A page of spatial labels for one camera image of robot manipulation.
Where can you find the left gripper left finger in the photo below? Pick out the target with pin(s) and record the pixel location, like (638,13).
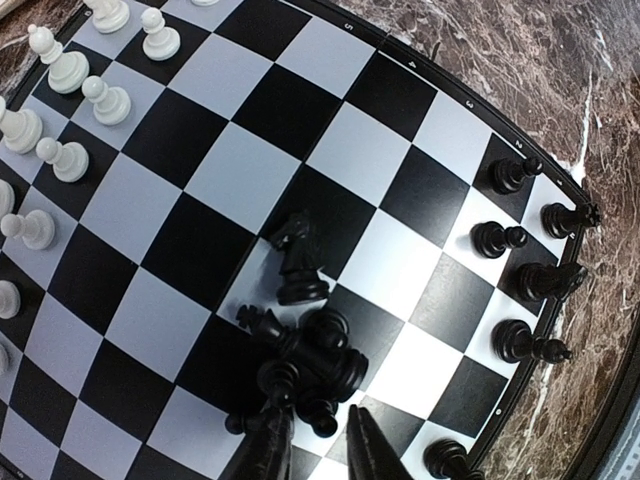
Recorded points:
(268,454)

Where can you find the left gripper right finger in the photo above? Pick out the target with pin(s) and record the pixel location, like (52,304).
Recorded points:
(370,456)

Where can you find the black chess piece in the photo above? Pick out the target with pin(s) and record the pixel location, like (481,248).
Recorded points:
(513,341)
(448,459)
(536,282)

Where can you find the black chess piece corner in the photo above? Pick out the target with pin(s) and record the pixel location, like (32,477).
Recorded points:
(559,222)

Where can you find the black pawn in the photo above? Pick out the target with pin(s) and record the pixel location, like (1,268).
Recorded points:
(508,175)

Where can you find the black white chess board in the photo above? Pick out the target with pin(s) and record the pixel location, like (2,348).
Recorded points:
(391,158)

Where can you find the black pawn second row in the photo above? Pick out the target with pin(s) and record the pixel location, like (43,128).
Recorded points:
(490,239)

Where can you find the pile of black chess pieces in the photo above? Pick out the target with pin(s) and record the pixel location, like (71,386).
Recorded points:
(316,369)

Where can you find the row of white chess pieces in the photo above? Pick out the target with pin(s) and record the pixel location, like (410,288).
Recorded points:
(148,239)

